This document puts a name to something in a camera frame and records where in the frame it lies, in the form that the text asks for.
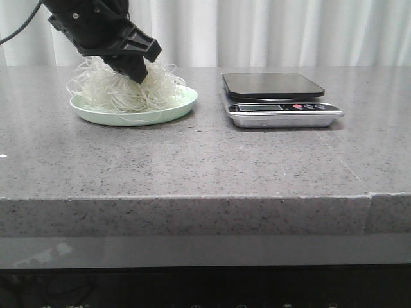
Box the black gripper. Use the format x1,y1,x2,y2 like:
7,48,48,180
42,0,162,84

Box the white vermicelli bundle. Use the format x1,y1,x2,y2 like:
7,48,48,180
67,56,188,113

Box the white pleated curtain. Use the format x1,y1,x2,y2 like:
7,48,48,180
0,0,411,67

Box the mint green plate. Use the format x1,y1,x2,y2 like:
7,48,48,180
70,85,198,126

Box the silver black kitchen scale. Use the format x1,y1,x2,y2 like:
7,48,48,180
222,73,344,128

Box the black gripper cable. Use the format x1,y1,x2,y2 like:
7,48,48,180
0,0,44,46

